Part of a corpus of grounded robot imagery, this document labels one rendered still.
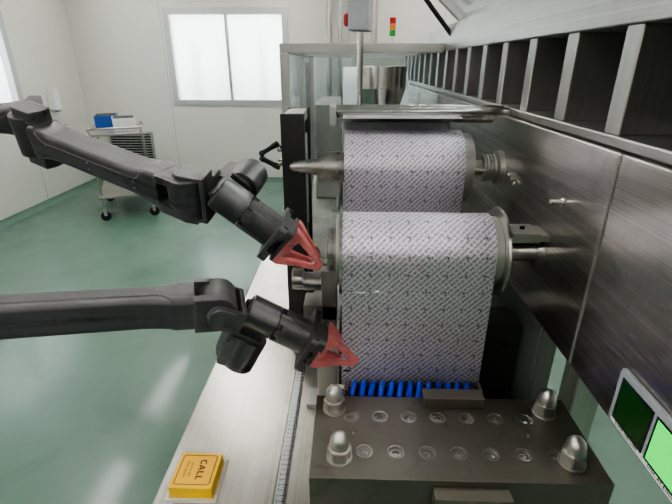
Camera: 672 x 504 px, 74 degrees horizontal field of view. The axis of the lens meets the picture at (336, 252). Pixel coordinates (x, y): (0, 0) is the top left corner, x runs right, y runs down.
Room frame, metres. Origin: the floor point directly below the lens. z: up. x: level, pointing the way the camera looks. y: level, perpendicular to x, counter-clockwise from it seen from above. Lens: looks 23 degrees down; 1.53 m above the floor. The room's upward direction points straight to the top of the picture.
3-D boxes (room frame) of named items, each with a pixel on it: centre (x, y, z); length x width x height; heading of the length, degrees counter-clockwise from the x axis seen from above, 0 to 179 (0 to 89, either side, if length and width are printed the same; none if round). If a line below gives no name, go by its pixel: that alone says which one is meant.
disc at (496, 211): (0.68, -0.26, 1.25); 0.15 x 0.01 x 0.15; 178
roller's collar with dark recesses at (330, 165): (0.94, 0.01, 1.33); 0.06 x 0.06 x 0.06; 88
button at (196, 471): (0.53, 0.23, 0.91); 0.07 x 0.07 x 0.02; 88
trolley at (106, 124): (4.93, 2.36, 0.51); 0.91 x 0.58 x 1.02; 22
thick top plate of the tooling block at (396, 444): (0.50, -0.17, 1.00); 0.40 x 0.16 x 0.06; 88
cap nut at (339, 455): (0.46, 0.00, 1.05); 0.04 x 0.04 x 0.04
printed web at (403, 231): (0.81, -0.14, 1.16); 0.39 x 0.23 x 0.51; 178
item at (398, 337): (0.62, -0.13, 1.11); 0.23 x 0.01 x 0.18; 88
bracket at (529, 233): (0.68, -0.31, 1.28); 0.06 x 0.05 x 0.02; 88
